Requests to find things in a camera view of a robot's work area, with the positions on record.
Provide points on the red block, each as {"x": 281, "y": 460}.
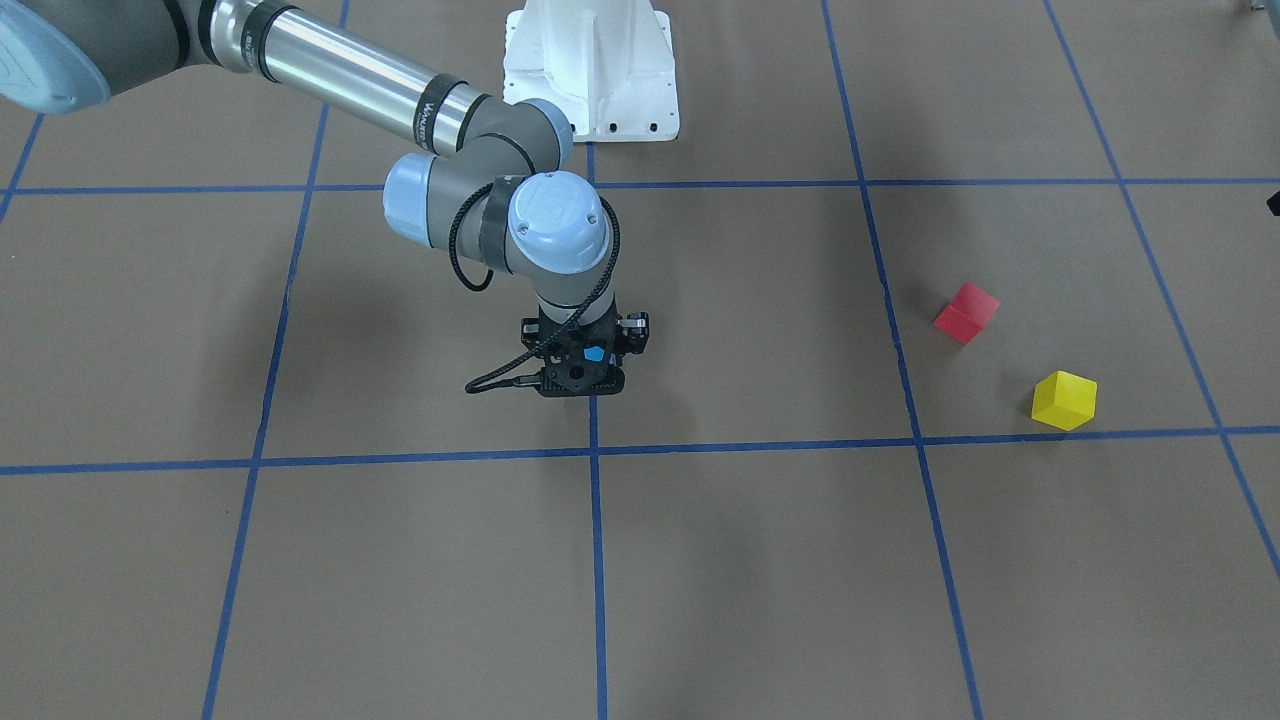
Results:
{"x": 967, "y": 313}

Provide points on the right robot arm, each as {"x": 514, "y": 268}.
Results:
{"x": 486, "y": 182}

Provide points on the yellow block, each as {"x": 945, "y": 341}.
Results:
{"x": 1064, "y": 401}

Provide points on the white camera pedestal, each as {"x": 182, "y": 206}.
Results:
{"x": 609, "y": 66}

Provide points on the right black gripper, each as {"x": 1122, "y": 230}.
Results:
{"x": 634, "y": 334}

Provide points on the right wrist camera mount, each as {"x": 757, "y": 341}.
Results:
{"x": 631, "y": 334}

